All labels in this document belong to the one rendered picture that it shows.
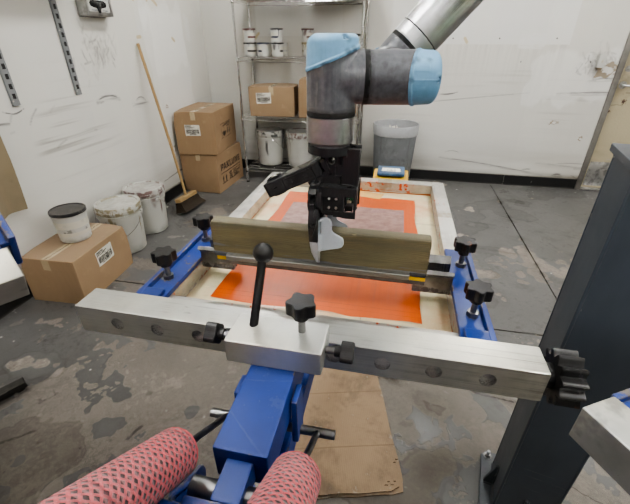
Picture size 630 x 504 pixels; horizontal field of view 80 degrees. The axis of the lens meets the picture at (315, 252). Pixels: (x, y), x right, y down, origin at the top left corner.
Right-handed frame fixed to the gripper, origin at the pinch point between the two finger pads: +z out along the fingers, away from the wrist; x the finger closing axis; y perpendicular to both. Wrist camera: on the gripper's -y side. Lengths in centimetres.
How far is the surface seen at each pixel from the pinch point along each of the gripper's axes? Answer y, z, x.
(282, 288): -7.2, 10.1, 0.4
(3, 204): -195, 46, 94
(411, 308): 18.8, 10.0, -0.9
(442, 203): 28, 6, 46
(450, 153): 73, 75, 372
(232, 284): -17.8, 10.2, -0.3
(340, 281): 4.2, 10.1, 5.4
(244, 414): -0.9, 1.5, -35.4
